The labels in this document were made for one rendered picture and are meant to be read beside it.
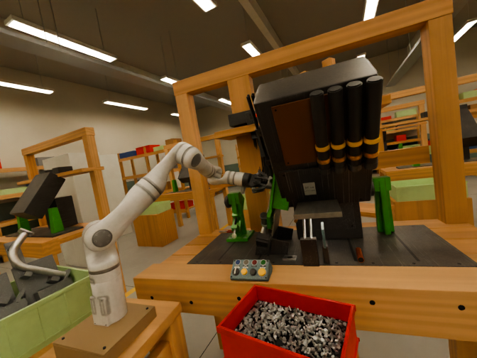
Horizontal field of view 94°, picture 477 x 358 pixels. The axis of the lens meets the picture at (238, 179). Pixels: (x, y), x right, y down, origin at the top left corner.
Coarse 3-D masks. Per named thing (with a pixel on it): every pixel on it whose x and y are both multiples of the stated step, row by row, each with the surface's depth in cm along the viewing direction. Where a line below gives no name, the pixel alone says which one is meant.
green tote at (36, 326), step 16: (80, 272) 106; (16, 288) 106; (64, 288) 89; (80, 288) 94; (32, 304) 80; (48, 304) 84; (64, 304) 88; (80, 304) 93; (0, 320) 73; (16, 320) 76; (32, 320) 80; (48, 320) 84; (64, 320) 88; (80, 320) 93; (0, 336) 73; (16, 336) 76; (32, 336) 79; (48, 336) 83; (0, 352) 72; (16, 352) 76; (32, 352) 79
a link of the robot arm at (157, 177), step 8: (176, 144) 91; (184, 144) 91; (176, 152) 90; (168, 160) 88; (176, 160) 91; (160, 168) 85; (168, 168) 89; (144, 176) 83; (152, 176) 82; (160, 176) 83; (152, 184) 80; (160, 184) 82; (160, 192) 83
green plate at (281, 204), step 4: (272, 184) 99; (276, 184) 99; (272, 188) 99; (276, 188) 100; (272, 192) 99; (276, 192) 100; (272, 196) 100; (276, 196) 100; (280, 196) 100; (272, 200) 100; (276, 200) 100; (280, 200) 100; (284, 200) 99; (272, 204) 100; (276, 204) 101; (280, 204) 100; (284, 204) 99; (288, 204) 99; (272, 208) 101; (276, 208) 101; (280, 208) 100; (284, 208) 100; (288, 208) 101
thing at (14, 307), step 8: (0, 280) 94; (8, 280) 96; (0, 288) 93; (8, 288) 95; (0, 296) 92; (8, 304) 93; (16, 304) 91; (24, 304) 92; (0, 312) 87; (8, 312) 88
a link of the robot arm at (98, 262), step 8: (88, 224) 74; (112, 248) 78; (88, 256) 74; (96, 256) 74; (104, 256) 75; (112, 256) 75; (88, 264) 72; (96, 264) 71; (104, 264) 72; (112, 264) 73; (96, 272) 71; (104, 272) 71
